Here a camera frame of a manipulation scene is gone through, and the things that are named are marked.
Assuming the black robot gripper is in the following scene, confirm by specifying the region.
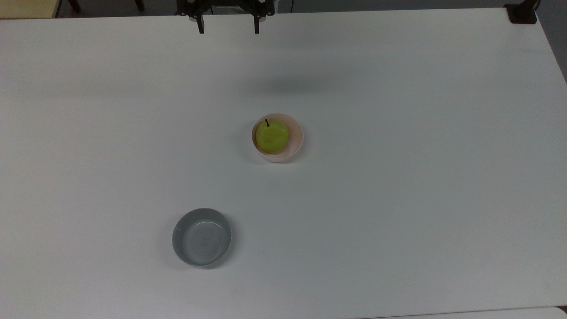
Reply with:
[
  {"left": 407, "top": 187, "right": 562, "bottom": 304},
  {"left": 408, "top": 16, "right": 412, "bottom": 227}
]
[{"left": 177, "top": 0, "right": 276, "bottom": 35}]

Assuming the green pear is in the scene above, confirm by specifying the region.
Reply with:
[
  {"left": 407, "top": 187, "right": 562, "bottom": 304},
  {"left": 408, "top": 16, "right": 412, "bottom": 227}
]
[{"left": 256, "top": 119, "right": 290, "bottom": 154}]

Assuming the pink bowl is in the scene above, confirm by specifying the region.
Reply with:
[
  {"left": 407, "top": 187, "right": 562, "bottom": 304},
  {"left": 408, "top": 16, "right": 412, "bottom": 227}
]
[{"left": 252, "top": 113, "right": 304, "bottom": 163}]

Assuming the grey bowl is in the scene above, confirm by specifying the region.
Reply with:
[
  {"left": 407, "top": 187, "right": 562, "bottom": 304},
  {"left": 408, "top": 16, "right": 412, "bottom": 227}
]
[{"left": 172, "top": 208, "right": 233, "bottom": 267}]

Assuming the yellow wooden board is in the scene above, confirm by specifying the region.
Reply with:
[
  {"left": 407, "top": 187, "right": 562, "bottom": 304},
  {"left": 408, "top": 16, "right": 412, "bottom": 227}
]
[{"left": 0, "top": 0, "right": 61, "bottom": 19}]

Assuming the black clamp base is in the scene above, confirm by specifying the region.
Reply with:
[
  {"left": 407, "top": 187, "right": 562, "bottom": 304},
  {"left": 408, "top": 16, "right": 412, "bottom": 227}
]
[{"left": 504, "top": 0, "right": 542, "bottom": 24}]

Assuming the white adjoining table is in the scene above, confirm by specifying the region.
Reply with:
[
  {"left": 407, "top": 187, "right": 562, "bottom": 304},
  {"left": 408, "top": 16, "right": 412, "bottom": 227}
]
[{"left": 363, "top": 306, "right": 567, "bottom": 319}]

